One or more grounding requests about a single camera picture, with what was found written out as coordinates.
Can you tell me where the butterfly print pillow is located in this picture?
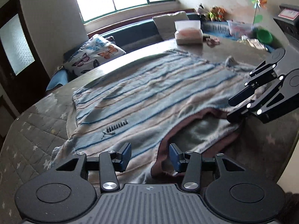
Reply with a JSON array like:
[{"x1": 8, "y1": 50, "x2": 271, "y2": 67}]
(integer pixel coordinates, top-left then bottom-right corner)
[{"x1": 63, "y1": 34, "x2": 126, "y2": 77}]

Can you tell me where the green yellow plush toy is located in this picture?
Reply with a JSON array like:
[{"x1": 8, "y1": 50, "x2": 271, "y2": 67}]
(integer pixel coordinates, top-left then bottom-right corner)
[{"x1": 208, "y1": 6, "x2": 219, "y2": 21}]

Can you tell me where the clear plastic storage box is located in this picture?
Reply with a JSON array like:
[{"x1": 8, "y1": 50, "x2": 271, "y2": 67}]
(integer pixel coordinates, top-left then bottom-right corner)
[{"x1": 228, "y1": 20, "x2": 253, "y2": 38}]

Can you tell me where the crumpled patterned cloth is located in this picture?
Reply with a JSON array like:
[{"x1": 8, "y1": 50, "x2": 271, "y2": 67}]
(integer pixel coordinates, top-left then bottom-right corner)
[{"x1": 238, "y1": 37, "x2": 269, "y2": 52}]

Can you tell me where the grey square cushion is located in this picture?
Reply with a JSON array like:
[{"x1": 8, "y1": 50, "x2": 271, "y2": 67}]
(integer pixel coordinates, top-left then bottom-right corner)
[{"x1": 152, "y1": 11, "x2": 189, "y2": 41}]

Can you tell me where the pink tissue pack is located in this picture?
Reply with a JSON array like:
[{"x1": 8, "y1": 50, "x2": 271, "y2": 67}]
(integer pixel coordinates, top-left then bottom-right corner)
[{"x1": 174, "y1": 20, "x2": 203, "y2": 45}]

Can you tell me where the orange plush toy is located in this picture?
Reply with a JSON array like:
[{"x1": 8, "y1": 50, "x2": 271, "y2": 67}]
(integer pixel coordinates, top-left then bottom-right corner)
[{"x1": 217, "y1": 7, "x2": 226, "y2": 22}]

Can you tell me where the grey quilted star table cover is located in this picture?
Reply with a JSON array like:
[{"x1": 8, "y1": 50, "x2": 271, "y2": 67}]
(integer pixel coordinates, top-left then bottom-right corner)
[{"x1": 1, "y1": 39, "x2": 298, "y2": 223}]

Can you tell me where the pink small toy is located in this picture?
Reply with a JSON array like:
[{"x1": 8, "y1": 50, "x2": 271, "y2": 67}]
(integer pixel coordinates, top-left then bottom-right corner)
[{"x1": 205, "y1": 38, "x2": 220, "y2": 47}]

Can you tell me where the green plastic bowl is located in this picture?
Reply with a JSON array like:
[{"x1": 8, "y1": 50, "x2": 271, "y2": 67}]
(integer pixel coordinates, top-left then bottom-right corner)
[{"x1": 256, "y1": 29, "x2": 273, "y2": 45}]

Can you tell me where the colourful paper pinwheel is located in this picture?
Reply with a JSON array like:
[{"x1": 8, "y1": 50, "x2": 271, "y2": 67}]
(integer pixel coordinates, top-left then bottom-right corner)
[{"x1": 251, "y1": 0, "x2": 268, "y2": 26}]

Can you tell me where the dark wooden door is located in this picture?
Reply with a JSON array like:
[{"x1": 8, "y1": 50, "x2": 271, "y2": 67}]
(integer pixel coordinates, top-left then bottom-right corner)
[{"x1": 1, "y1": 0, "x2": 50, "y2": 113}]

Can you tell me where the black white plush toy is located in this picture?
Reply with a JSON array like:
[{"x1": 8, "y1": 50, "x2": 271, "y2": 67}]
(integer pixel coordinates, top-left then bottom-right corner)
[{"x1": 196, "y1": 4, "x2": 206, "y2": 21}]

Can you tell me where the blue striped knit sweater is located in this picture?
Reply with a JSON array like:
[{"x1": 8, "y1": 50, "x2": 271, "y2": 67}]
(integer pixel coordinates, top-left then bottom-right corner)
[{"x1": 51, "y1": 50, "x2": 253, "y2": 183}]

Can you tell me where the blue covered sofa bench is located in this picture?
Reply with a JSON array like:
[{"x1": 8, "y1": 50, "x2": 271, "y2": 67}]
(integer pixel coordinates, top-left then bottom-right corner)
[{"x1": 46, "y1": 11, "x2": 276, "y2": 92}]

